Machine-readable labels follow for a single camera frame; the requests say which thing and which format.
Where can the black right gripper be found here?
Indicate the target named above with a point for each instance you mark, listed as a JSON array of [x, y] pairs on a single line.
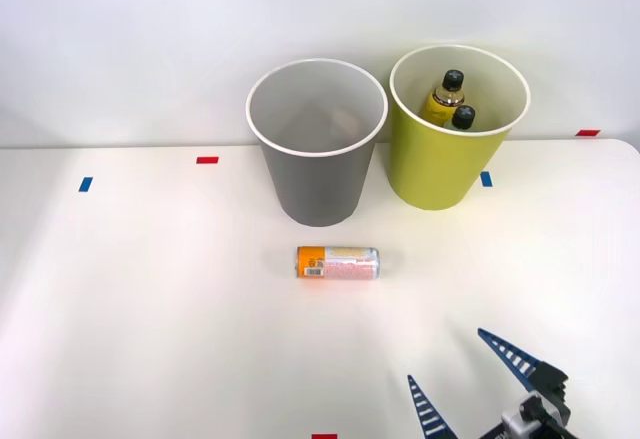
[[552, 416]]

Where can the orange and pink drink can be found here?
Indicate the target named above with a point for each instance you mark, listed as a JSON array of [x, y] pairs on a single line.
[[345, 262]]

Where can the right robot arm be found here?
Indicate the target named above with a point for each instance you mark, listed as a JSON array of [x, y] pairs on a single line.
[[520, 426]]

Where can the yellow-green plastic waste bin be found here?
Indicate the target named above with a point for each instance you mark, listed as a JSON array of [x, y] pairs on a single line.
[[440, 169]]

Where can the grey plastic waste bin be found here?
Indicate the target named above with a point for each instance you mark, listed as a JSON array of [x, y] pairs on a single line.
[[315, 189]]

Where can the clear green bottle, black cap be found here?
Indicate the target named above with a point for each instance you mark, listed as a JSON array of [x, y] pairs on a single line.
[[462, 119]]

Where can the yellow bottle with black cap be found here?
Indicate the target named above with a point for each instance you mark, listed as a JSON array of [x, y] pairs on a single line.
[[439, 104]]

